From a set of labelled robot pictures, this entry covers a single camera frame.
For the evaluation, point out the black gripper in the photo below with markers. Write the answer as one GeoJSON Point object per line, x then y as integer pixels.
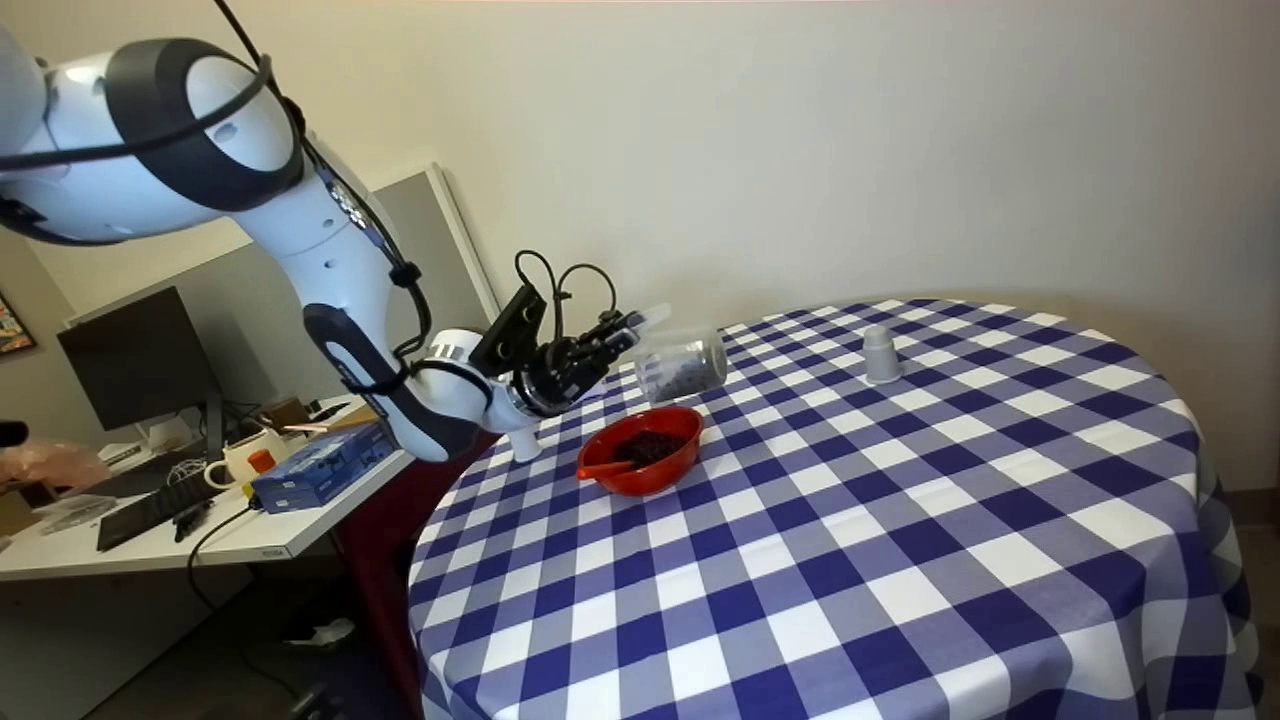
{"type": "Point", "coordinates": [567, 370]}

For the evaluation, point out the clear plastic measuring jug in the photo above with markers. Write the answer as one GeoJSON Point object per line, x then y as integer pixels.
{"type": "Point", "coordinates": [683, 365]}

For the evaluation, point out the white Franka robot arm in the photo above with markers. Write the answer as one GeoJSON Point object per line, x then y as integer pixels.
{"type": "Point", "coordinates": [174, 135]}

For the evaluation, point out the red plastic bowl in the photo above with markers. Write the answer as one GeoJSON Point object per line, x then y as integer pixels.
{"type": "Point", "coordinates": [600, 462]}

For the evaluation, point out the small white bottle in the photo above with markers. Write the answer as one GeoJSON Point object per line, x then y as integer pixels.
{"type": "Point", "coordinates": [524, 442]}

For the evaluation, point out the grey desk partition panel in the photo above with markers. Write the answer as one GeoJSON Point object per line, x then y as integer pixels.
{"type": "Point", "coordinates": [444, 245]}

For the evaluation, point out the white upturned plastic cup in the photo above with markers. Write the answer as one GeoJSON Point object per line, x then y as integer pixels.
{"type": "Point", "coordinates": [882, 356]}

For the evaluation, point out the dark red desk side panel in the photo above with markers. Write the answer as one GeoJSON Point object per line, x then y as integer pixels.
{"type": "Point", "coordinates": [381, 563]}

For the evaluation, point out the blue cardboard box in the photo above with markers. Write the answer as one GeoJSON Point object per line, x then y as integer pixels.
{"type": "Point", "coordinates": [321, 468]}

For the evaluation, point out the white box orange label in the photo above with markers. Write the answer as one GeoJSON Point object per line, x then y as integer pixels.
{"type": "Point", "coordinates": [257, 456]}

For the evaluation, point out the blue white checkered tablecloth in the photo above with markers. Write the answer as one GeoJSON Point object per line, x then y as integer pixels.
{"type": "Point", "coordinates": [932, 563]}

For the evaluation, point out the white office desk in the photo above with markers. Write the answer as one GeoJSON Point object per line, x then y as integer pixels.
{"type": "Point", "coordinates": [266, 535]}

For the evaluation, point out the white mug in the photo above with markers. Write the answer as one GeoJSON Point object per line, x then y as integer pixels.
{"type": "Point", "coordinates": [221, 477]}

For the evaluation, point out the black computer monitor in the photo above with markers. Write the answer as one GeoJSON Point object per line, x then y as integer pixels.
{"type": "Point", "coordinates": [133, 362]}

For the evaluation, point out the black keyboard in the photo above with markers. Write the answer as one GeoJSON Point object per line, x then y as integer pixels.
{"type": "Point", "coordinates": [152, 508]}

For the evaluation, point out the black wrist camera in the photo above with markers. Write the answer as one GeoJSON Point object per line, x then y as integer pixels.
{"type": "Point", "coordinates": [515, 327]}

